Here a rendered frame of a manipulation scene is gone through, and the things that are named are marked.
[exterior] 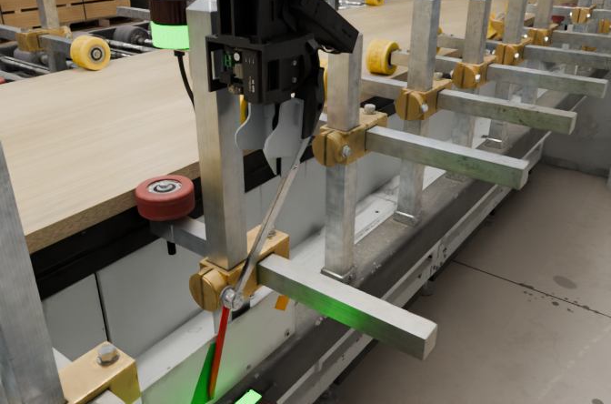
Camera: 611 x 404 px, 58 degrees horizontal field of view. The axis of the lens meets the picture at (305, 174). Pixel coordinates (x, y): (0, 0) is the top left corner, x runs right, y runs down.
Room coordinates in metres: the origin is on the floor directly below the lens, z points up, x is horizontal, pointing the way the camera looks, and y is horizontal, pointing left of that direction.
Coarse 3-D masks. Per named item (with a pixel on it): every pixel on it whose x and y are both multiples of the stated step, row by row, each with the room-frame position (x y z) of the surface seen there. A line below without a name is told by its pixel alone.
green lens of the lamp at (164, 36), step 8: (152, 24) 0.58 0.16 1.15; (152, 32) 0.59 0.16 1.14; (160, 32) 0.57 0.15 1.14; (168, 32) 0.57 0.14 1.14; (176, 32) 0.57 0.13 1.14; (184, 32) 0.57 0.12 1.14; (160, 40) 0.57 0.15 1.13; (168, 40) 0.57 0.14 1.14; (176, 40) 0.57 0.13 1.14; (184, 40) 0.57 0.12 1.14
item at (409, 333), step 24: (168, 240) 0.67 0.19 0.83; (192, 240) 0.65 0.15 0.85; (264, 264) 0.57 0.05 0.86; (288, 264) 0.57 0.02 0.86; (288, 288) 0.55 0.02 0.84; (312, 288) 0.53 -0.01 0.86; (336, 288) 0.52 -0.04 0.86; (336, 312) 0.50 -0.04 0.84; (360, 312) 0.49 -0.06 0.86; (384, 312) 0.48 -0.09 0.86; (408, 312) 0.48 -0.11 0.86; (384, 336) 0.47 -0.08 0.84; (408, 336) 0.45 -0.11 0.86; (432, 336) 0.45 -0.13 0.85
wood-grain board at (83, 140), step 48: (528, 0) 2.68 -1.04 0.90; (0, 96) 1.15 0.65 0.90; (48, 96) 1.15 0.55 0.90; (96, 96) 1.15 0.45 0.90; (144, 96) 1.15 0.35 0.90; (48, 144) 0.87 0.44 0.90; (96, 144) 0.87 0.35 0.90; (144, 144) 0.87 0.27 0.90; (192, 144) 0.87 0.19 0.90; (48, 192) 0.69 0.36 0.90; (96, 192) 0.69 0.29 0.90; (48, 240) 0.60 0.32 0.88
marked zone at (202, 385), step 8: (208, 352) 0.50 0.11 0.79; (208, 360) 0.50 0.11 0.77; (208, 368) 0.50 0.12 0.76; (200, 376) 0.49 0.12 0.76; (208, 376) 0.50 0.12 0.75; (200, 384) 0.49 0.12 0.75; (208, 384) 0.50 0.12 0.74; (200, 392) 0.49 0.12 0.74; (192, 400) 0.48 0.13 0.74; (200, 400) 0.49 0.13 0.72; (208, 400) 0.50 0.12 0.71
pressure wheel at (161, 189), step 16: (160, 176) 0.73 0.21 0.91; (176, 176) 0.73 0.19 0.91; (144, 192) 0.68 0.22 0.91; (160, 192) 0.69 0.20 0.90; (176, 192) 0.68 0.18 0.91; (192, 192) 0.69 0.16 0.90; (144, 208) 0.67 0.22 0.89; (160, 208) 0.66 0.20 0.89; (176, 208) 0.67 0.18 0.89; (192, 208) 0.69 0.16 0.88
